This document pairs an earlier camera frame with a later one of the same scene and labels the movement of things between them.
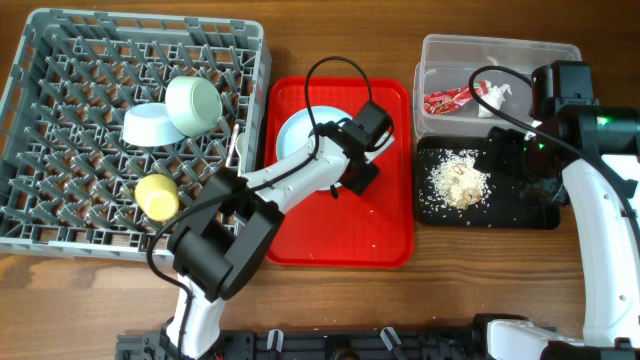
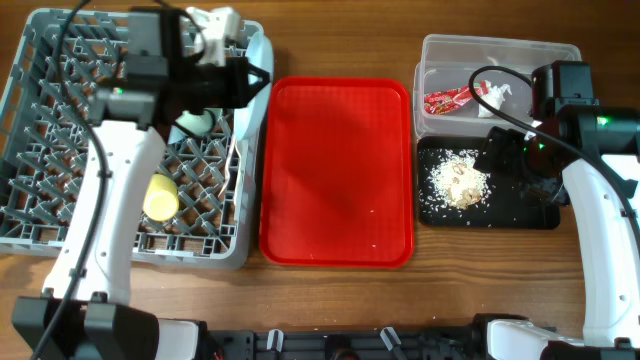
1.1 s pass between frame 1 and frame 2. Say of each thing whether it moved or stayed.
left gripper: moved
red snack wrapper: stayed
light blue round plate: moved
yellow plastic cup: stayed
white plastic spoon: stayed
